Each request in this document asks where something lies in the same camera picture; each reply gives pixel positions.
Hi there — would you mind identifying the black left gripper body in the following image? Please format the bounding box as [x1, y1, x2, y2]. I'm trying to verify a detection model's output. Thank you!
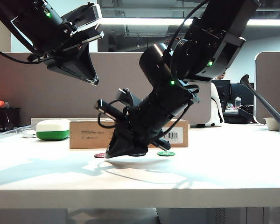
[28, 22, 105, 70]

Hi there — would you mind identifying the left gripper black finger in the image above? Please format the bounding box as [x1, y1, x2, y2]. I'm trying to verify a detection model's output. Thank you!
[58, 43, 100, 86]
[46, 61, 95, 85]

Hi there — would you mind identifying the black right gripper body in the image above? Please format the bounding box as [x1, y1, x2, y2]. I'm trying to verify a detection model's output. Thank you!
[116, 80, 201, 151]

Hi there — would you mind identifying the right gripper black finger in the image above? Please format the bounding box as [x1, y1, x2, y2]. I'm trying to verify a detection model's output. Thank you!
[132, 141, 148, 157]
[105, 129, 137, 160]

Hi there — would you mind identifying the brown cardboard box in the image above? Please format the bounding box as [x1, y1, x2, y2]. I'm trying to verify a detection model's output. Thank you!
[69, 118, 189, 150]

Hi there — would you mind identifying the wide brown desk partition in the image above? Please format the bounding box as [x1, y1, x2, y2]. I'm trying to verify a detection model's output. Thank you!
[0, 52, 212, 126]

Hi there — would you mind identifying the white black figure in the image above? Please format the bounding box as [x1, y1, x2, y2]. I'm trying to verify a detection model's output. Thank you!
[191, 83, 225, 128]

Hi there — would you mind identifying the white green mahjong tile block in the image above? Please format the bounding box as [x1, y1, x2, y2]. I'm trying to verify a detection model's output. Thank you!
[36, 119, 71, 141]

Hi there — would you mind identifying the ceiling light strip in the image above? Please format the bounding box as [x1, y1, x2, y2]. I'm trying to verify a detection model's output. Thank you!
[97, 17, 280, 27]

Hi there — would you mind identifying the black computer monitor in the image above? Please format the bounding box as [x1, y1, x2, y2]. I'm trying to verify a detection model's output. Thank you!
[231, 83, 255, 109]
[211, 79, 231, 113]

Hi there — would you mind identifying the white earbuds case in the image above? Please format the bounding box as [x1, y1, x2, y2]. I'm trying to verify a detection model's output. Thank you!
[22, 130, 38, 139]

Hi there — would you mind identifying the black mesh pen holder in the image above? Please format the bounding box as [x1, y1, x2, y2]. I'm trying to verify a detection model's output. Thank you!
[0, 107, 21, 134]

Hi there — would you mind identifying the black bag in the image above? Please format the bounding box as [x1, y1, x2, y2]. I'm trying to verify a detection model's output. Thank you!
[223, 105, 256, 125]

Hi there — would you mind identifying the clear acrylic lid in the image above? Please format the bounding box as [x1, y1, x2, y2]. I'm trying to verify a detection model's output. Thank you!
[0, 125, 32, 141]

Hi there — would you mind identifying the grey watering can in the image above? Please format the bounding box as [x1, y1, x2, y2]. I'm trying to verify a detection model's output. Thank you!
[239, 74, 280, 136]

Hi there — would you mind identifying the narrow brown desk partition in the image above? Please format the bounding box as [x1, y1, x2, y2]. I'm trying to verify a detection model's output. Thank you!
[254, 51, 280, 125]

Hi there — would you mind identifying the beige bowl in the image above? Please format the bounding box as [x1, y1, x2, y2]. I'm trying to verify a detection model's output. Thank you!
[263, 117, 280, 132]

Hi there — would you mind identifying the right camera black cable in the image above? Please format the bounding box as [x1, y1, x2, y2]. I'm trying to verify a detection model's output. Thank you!
[97, 99, 126, 129]

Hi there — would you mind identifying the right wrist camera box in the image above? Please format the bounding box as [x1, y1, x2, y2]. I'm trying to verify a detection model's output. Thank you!
[94, 87, 143, 123]

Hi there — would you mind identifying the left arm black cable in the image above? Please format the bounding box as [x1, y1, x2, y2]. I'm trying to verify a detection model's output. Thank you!
[0, 43, 50, 64]

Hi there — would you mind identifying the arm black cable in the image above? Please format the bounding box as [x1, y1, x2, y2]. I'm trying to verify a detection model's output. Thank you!
[163, 0, 210, 82]
[0, 43, 50, 64]

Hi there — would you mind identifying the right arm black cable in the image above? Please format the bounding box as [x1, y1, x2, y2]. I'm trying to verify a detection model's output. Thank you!
[163, 0, 210, 82]

